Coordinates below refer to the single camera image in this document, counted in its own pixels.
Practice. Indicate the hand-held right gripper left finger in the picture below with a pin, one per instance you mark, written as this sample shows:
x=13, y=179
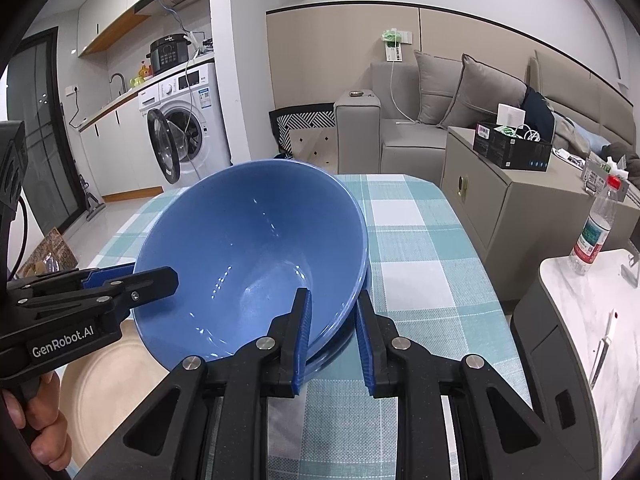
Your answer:
x=300, y=350

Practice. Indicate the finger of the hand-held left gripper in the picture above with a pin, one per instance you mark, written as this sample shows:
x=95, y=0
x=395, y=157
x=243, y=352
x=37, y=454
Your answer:
x=97, y=277
x=150, y=282

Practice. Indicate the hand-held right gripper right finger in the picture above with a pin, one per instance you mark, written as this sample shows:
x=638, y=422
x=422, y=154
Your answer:
x=367, y=350

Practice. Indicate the beige plate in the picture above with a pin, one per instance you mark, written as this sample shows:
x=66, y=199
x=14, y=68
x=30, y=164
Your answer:
x=115, y=395

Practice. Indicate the person's left hand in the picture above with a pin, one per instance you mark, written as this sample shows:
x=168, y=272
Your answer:
x=50, y=425

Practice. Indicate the cardboard box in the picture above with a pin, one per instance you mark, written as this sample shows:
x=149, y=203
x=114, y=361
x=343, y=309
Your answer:
x=55, y=250

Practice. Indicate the stick vacuum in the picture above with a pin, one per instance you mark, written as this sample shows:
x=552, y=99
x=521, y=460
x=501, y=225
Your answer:
x=92, y=210

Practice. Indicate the teal checked tablecloth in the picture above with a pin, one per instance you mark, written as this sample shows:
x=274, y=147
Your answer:
x=425, y=260

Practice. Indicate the white lower cabinets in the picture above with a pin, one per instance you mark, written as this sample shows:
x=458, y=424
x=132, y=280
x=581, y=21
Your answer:
x=115, y=160

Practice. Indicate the white cabinets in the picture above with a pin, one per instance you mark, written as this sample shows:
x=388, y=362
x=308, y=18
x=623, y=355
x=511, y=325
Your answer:
x=115, y=160
x=110, y=10

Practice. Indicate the dark glass door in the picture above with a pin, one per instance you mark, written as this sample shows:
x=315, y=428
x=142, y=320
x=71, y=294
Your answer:
x=45, y=160

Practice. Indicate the white washing machine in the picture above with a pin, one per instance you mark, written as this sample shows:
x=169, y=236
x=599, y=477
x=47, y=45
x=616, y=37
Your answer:
x=210, y=125

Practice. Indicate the metal faucet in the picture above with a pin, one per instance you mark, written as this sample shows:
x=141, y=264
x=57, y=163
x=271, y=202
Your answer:
x=123, y=87

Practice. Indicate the beige side cabinet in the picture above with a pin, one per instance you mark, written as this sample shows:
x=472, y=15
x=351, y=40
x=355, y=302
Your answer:
x=500, y=210

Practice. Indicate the yellow green toy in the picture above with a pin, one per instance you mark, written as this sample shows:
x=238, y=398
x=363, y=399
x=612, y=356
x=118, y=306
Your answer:
x=140, y=77

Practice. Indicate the white marble table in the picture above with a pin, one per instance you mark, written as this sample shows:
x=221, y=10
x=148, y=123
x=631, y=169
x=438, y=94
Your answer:
x=575, y=320

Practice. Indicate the grey sofa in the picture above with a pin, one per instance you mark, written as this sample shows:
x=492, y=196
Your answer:
x=357, y=135

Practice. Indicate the black patterned bag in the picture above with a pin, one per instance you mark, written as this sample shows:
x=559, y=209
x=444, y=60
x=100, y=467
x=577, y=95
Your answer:
x=305, y=120

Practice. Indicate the black pressure cooker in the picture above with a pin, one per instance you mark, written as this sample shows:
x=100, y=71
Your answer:
x=167, y=55

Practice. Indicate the white slim tool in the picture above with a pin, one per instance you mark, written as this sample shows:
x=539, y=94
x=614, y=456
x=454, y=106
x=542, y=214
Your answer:
x=602, y=350

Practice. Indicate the black box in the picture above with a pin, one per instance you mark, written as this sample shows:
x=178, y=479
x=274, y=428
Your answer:
x=520, y=155

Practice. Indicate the clear plastic bottle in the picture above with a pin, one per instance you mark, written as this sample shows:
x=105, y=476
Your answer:
x=592, y=235

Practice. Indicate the white upper cabinets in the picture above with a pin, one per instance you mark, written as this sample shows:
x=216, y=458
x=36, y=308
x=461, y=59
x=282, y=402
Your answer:
x=110, y=10

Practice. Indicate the grey cushion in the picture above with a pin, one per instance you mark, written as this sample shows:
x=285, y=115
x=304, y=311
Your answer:
x=435, y=90
x=480, y=95

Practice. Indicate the small white box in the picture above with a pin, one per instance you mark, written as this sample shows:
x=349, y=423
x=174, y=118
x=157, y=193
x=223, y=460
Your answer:
x=510, y=115

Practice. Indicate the grey printed carton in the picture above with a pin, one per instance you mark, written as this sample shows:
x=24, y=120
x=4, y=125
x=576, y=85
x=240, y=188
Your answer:
x=600, y=180

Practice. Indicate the dark navy cushion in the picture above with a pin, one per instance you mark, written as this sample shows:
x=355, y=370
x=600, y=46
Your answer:
x=540, y=110

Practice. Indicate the white wall socket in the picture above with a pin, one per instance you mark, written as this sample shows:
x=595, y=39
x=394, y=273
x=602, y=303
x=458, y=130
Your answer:
x=72, y=90

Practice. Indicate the white wall power strip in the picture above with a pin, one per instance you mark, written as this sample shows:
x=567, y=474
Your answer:
x=392, y=52

